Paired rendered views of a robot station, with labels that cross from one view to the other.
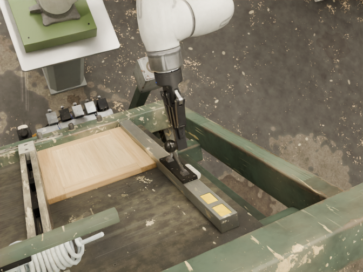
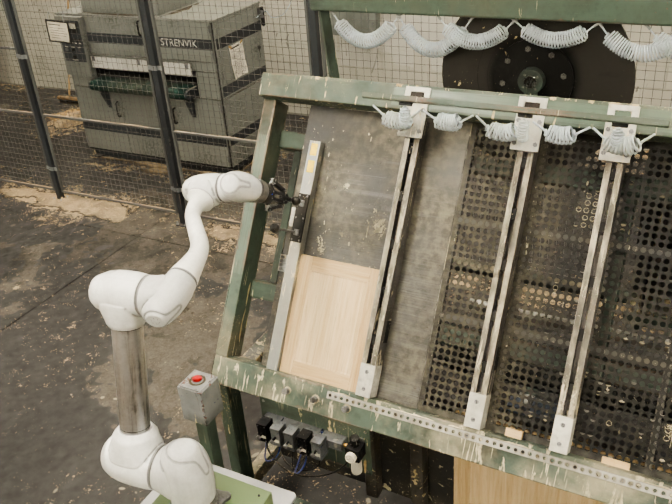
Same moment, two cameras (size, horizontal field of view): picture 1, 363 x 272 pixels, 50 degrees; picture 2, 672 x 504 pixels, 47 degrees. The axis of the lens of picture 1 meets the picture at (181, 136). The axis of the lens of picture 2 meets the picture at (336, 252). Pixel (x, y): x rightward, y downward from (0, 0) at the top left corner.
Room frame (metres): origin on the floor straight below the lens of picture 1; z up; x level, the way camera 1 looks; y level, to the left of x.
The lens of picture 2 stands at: (0.00, 2.73, 2.83)
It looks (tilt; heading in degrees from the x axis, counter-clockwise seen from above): 29 degrees down; 274
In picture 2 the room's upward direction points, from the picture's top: 5 degrees counter-clockwise
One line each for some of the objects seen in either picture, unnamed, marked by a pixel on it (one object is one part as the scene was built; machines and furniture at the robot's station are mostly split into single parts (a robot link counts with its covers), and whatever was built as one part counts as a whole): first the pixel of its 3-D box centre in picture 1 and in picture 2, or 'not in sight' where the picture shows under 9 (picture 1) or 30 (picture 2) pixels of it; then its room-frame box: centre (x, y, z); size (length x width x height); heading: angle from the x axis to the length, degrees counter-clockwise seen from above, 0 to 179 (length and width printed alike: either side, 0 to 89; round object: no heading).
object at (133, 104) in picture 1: (136, 104); (217, 481); (0.78, 0.33, 0.38); 0.06 x 0.06 x 0.75; 64
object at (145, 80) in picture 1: (149, 74); (200, 398); (0.78, 0.33, 0.84); 0.12 x 0.12 x 0.18; 64
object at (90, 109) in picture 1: (67, 120); (306, 445); (0.35, 0.46, 0.69); 0.50 x 0.14 x 0.24; 154
